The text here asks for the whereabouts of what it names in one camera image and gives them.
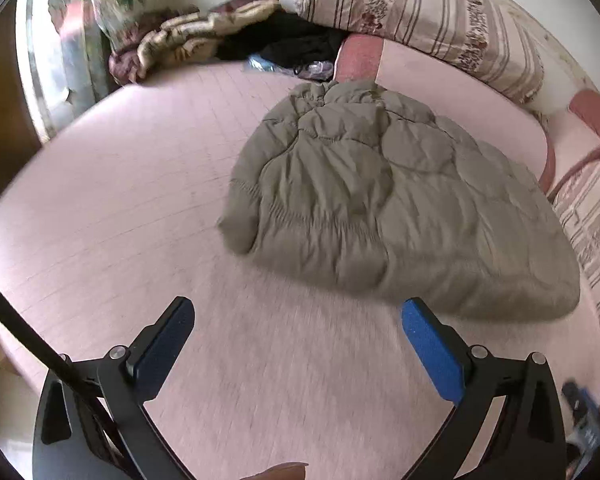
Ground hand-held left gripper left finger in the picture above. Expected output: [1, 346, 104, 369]
[32, 296, 196, 480]

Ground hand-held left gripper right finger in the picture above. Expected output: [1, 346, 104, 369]
[401, 297, 567, 480]

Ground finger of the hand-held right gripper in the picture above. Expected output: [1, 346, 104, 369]
[561, 381, 600, 463]

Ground olive quilted puffer jacket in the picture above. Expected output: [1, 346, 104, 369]
[216, 80, 581, 322]

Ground person's left hand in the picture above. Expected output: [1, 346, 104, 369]
[242, 461, 308, 480]

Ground pink quilted bed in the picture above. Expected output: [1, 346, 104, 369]
[0, 40, 600, 480]

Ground striped floral cushion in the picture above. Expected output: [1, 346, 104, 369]
[552, 160, 600, 386]

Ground glass window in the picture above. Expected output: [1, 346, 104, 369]
[17, 0, 112, 147]

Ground blue plastic bag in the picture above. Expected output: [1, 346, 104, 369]
[244, 53, 282, 74]

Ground clear plastic bag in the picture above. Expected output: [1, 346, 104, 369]
[294, 59, 337, 82]

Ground brown patterned blanket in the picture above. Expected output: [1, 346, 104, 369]
[108, 0, 284, 86]

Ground black cloth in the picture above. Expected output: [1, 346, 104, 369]
[215, 10, 349, 77]

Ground large striped floral pillow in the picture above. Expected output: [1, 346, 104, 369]
[295, 0, 546, 106]

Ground floral print pillow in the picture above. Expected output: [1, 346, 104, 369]
[87, 0, 149, 52]

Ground black cable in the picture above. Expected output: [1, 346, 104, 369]
[0, 269, 127, 463]

